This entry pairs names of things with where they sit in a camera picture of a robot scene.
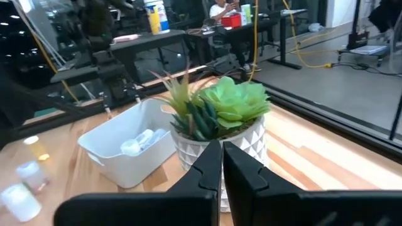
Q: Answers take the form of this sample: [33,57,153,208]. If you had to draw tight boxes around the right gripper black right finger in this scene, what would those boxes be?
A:
[222,141,402,226]

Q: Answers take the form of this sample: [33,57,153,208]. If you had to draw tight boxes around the artificial succulents in patterned pot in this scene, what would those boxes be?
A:
[149,67,271,213]

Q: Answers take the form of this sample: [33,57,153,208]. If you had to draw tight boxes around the white wipes canister yellow label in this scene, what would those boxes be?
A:
[143,0,171,35]

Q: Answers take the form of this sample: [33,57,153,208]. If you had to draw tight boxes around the red box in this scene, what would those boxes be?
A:
[220,13,242,28]

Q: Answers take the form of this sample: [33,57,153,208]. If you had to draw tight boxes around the green and white container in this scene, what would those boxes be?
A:
[241,3,253,24]

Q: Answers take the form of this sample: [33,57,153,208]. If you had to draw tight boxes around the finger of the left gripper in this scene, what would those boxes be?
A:
[102,94,113,120]
[131,84,142,104]

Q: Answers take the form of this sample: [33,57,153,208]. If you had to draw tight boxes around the clear pill bottle white cap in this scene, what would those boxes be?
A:
[120,127,168,157]
[15,160,51,194]

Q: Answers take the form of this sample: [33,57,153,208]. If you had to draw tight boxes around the pink flat object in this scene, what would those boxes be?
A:
[112,33,141,44]

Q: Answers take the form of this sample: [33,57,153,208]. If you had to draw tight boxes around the yellow cable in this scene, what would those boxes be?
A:
[247,0,260,82]
[28,28,81,104]
[281,0,334,69]

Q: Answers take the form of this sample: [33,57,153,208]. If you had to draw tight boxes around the black floor cable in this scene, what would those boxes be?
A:
[331,61,402,78]

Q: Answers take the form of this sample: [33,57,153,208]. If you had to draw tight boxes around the black desk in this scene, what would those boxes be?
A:
[50,29,187,85]
[185,8,308,70]

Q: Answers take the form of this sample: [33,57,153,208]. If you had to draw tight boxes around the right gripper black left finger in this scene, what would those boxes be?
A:
[53,139,223,226]

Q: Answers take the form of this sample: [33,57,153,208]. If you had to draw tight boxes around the person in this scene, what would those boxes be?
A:
[209,0,262,72]

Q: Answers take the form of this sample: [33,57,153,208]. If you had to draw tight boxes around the yellow pill bottle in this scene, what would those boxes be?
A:
[23,135,51,161]

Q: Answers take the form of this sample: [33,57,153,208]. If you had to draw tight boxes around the white plastic basket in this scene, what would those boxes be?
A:
[77,98,177,189]

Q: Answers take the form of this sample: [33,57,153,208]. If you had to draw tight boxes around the black rolling stand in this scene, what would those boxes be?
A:
[337,0,391,67]

